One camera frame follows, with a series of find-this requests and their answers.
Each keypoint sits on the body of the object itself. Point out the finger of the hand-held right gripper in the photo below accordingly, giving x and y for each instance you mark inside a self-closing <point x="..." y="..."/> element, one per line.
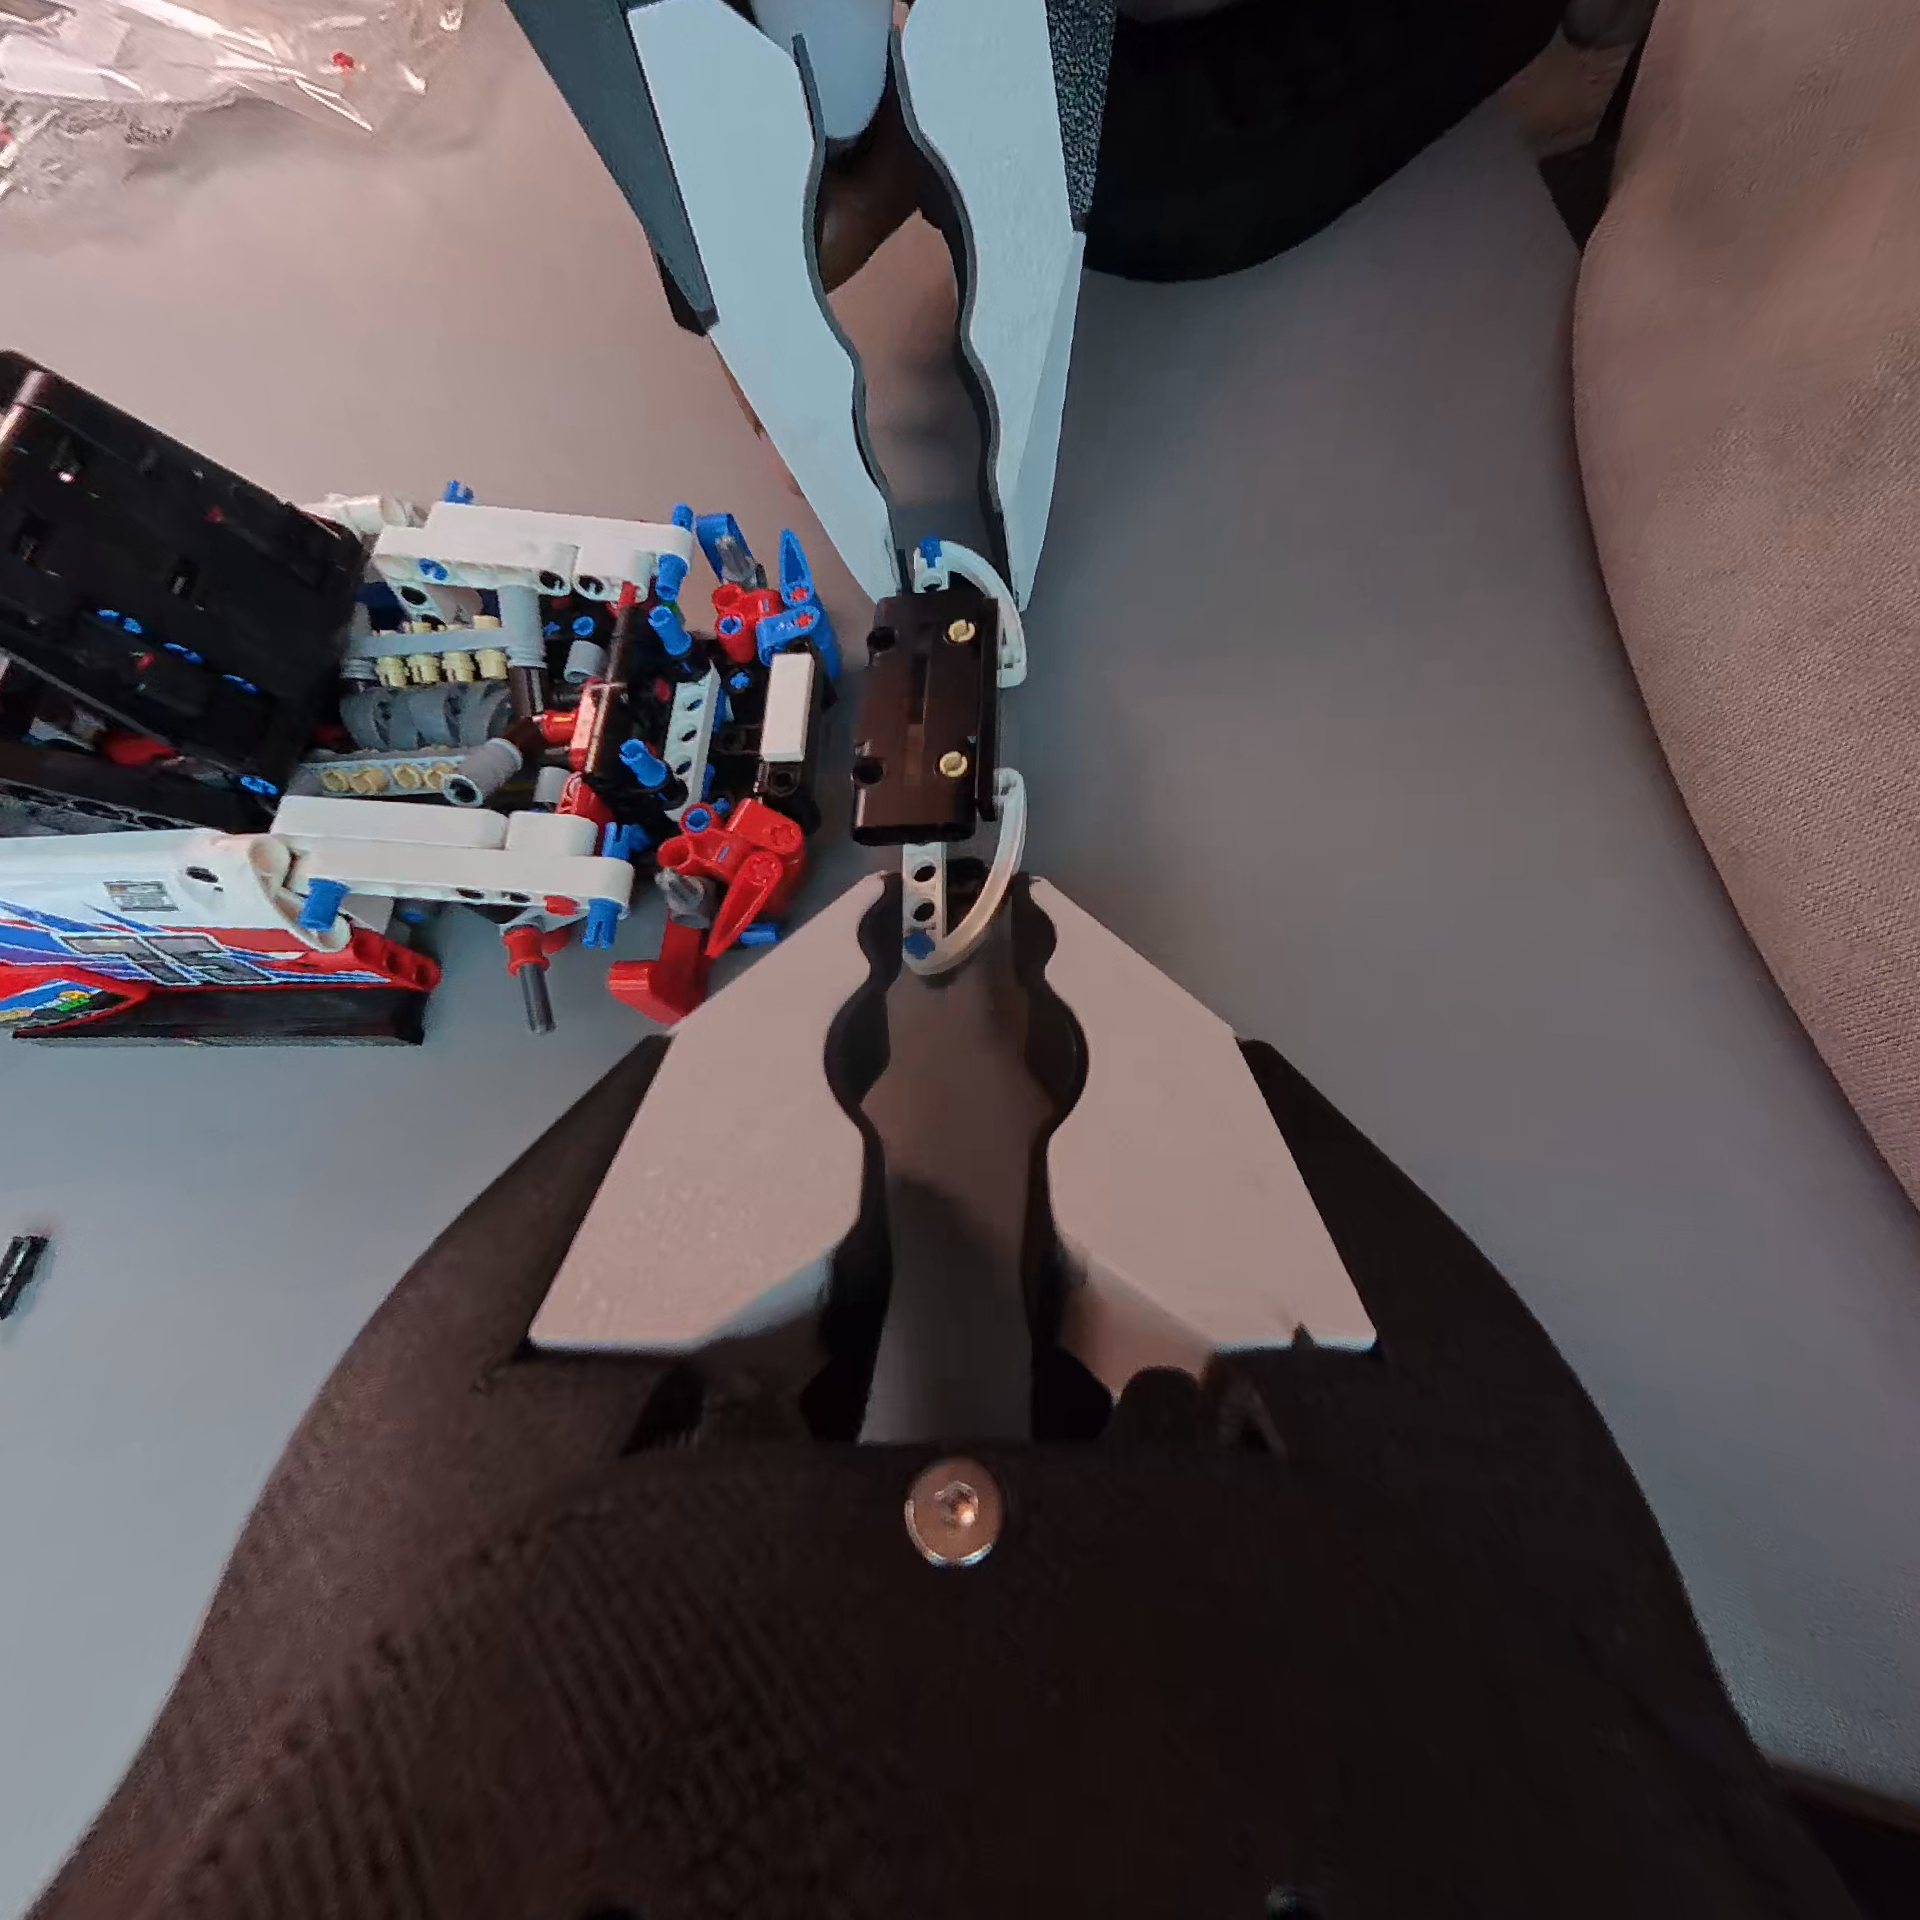
<point x="750" y="270"/>
<point x="1020" y="225"/>

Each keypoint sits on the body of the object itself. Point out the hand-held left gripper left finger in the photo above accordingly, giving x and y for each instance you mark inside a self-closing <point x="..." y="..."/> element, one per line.
<point x="704" y="1201"/>

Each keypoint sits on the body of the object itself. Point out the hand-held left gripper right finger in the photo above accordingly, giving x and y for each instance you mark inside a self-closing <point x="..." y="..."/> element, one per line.
<point x="1215" y="1201"/>

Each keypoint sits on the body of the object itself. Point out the toy brick race car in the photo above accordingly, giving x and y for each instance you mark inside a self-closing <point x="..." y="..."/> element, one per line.
<point x="450" y="855"/>

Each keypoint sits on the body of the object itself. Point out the black white arch brick assembly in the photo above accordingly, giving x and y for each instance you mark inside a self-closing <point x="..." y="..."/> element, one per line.
<point x="921" y="720"/>

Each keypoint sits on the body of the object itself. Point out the person's right hand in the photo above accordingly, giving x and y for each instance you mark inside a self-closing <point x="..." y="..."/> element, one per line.
<point x="885" y="212"/>

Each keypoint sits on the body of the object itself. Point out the clear plastic bag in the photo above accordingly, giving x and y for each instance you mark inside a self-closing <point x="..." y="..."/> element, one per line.
<point x="149" y="76"/>

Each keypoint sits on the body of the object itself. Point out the beige printed sweatshirt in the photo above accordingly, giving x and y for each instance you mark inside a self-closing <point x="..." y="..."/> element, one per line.
<point x="1769" y="600"/>

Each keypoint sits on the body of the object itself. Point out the black brick pin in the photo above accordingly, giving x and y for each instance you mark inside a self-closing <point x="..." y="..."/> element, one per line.
<point x="24" y="1271"/>

